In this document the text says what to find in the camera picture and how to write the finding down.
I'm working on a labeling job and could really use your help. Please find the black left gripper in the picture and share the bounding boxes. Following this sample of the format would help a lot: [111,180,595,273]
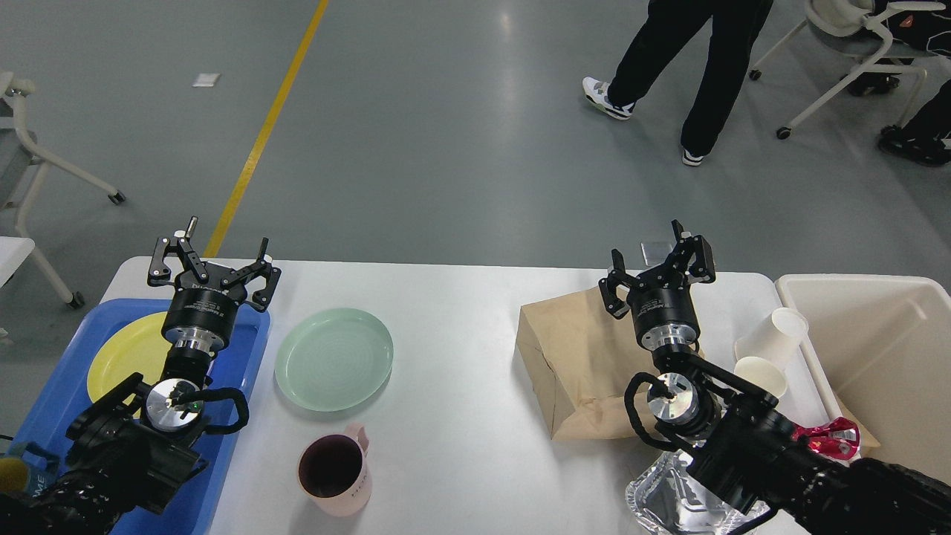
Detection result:
[147,216,282,349]

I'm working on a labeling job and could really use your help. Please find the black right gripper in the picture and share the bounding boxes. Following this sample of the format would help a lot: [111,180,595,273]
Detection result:
[599,219,717,350]

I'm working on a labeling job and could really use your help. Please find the brown paper bag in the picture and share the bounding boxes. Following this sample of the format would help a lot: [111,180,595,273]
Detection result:
[516,287,655,441]

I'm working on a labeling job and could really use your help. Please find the light green plate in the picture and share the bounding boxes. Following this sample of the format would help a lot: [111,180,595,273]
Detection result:
[274,308,395,412]

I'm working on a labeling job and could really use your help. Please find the pink mug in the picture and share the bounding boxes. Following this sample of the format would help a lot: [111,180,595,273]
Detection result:
[296,423,373,517]

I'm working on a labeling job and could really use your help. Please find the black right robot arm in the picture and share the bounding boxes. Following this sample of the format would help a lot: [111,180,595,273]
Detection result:
[598,220,949,534]

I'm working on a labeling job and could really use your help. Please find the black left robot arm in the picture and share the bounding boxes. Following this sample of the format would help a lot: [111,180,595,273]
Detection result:
[2,217,282,534]

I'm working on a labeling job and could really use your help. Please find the yellow plate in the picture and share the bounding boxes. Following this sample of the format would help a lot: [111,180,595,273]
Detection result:
[86,312,171,402]

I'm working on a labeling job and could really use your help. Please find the lying white paper cup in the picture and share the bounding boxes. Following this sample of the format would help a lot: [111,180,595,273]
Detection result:
[734,307,809,370]

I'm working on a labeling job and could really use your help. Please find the upright white paper cup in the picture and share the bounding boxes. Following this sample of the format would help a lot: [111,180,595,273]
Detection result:
[733,355,788,398]

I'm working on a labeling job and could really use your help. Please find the white chair left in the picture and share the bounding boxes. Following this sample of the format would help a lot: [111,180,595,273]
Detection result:
[2,70,126,309]

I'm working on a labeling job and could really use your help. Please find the aluminium foil tray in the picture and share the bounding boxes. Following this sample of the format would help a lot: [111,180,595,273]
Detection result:
[625,450,770,534]

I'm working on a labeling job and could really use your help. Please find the beige plastic bin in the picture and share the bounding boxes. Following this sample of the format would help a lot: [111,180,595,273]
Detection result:
[776,274,950,483]

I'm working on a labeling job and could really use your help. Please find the crushed red soda can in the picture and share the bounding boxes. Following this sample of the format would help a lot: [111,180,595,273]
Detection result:
[791,416,860,461]

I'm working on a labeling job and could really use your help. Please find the person in black trousers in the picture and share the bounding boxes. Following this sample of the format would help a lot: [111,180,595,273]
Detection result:
[582,0,775,167]

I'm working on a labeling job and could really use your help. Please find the blue and yellow mug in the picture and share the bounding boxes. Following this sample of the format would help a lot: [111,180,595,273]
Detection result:
[1,441,62,497]

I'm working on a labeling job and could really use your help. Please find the white office chair right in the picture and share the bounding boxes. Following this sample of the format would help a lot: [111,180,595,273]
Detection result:
[748,1,945,140]

